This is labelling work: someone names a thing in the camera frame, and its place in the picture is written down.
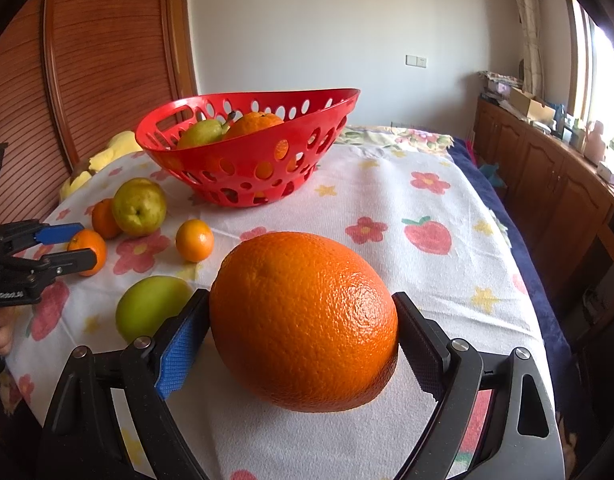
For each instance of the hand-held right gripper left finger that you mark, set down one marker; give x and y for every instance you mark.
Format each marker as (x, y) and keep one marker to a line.
(179, 355)

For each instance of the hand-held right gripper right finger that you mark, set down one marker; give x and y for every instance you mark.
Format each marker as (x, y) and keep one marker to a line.
(419, 355)

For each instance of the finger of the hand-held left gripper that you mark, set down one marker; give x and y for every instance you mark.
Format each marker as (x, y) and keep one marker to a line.
(72, 261)
(59, 233)

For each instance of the small tangerine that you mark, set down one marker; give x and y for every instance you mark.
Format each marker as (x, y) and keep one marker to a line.
(87, 240)
(103, 220)
(194, 240)

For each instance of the green apple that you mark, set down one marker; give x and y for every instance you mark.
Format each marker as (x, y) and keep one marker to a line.
(147, 305)

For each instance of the yellow-green pear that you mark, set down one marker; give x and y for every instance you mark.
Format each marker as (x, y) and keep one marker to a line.
(202, 132)
(138, 206)

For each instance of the large orange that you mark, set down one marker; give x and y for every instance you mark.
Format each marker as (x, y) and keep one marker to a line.
(302, 320)
(254, 124)

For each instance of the red perforated plastic basket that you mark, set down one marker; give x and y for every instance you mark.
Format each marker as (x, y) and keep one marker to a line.
(147, 142)

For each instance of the person's left hand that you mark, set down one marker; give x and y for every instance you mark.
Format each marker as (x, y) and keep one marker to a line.
(1, 332)

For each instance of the white fruit-print tablecloth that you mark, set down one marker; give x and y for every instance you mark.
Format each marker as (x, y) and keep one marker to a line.
(387, 260)

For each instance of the yellow plush toy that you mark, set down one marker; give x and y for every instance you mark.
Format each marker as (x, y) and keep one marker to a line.
(119, 145)

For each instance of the dark blue blanket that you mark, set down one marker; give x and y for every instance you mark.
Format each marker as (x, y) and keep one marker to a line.
(517, 260)

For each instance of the wooden louvred wardrobe door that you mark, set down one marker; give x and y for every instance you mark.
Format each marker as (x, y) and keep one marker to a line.
(22, 100)
(112, 50)

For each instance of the floral quilt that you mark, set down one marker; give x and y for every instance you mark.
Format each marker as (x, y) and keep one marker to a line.
(402, 137)

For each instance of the wooden cabinet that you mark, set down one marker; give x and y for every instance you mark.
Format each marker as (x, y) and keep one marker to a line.
(547, 170)

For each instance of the open cardboard box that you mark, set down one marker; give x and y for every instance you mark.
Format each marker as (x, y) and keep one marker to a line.
(529, 105)

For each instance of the pink jug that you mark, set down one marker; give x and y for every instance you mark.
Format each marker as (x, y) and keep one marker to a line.
(595, 141)

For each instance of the folded floral cloth pile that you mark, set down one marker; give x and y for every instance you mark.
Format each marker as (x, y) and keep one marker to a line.
(499, 81)

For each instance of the wooden framed window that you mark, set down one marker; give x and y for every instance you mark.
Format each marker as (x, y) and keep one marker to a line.
(602, 85)

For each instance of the patterned beige curtain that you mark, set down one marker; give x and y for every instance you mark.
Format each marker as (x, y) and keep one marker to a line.
(529, 25)

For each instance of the wall socket strip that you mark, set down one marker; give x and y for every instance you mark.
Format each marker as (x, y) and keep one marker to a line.
(404, 124)

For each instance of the white wall switch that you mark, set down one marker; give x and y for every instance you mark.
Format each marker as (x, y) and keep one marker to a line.
(416, 61)

